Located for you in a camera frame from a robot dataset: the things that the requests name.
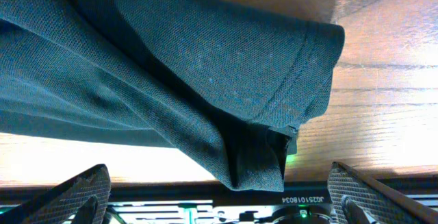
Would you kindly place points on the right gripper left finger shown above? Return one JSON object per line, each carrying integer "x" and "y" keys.
{"x": 84, "y": 196}

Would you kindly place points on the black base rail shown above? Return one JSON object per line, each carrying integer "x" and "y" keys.
{"x": 301, "y": 202}

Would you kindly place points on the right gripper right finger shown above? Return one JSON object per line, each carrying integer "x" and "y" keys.
{"x": 356, "y": 195}

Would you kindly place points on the black polo shirt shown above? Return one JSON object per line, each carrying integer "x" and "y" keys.
{"x": 227, "y": 85}

